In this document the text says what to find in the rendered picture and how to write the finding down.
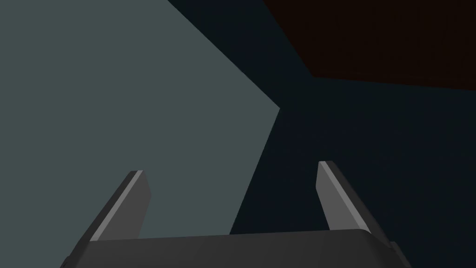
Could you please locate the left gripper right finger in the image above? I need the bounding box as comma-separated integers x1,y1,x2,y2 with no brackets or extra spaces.
315,161,392,244

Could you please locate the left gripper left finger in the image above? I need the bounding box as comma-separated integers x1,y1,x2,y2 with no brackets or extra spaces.
79,170,152,242

